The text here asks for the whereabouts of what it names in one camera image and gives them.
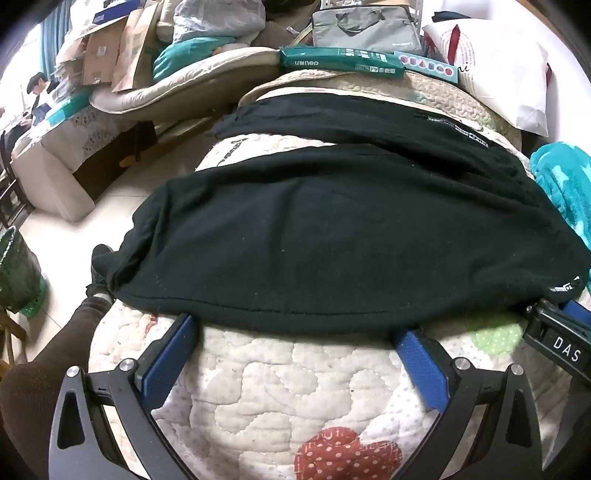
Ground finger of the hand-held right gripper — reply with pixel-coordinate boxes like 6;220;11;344
522;298;591;384

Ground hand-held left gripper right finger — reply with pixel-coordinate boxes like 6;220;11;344
392;327;546;480

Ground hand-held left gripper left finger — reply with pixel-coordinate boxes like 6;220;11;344
48;313;204;480

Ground black pants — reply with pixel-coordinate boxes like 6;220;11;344
105;92;591;335

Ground quilted patchwork blanket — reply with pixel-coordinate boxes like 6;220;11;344
88;71;591;480

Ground teal star blanket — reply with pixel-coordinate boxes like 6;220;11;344
530;142;591;252

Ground green mesh wastebasket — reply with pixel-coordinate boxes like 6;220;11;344
0;226;49;319

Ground wooden chair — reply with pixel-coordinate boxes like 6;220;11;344
0;129;33;227

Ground sofa with patterned cover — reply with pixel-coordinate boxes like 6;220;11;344
11;90;158;222

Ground white paper bag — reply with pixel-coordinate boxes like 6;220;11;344
422;18;552;137

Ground beige padded cushion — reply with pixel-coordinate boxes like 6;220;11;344
90;46;282;123

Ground light blue flat box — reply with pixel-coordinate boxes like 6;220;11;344
393;51;460;84

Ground teal cloth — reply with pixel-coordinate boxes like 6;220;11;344
152;37;232;79

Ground brown paper bag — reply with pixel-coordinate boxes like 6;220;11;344
111;4;162;93

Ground brown cardboard box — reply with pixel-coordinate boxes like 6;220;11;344
83;18;127;86

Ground green paper ream package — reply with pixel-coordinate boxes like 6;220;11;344
278;46;406;80

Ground blue curtain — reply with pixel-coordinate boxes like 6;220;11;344
39;14;61;84

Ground grey fabric bag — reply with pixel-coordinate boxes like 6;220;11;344
311;6;424;56

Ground grey plastic bag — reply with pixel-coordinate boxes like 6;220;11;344
173;0;269;44

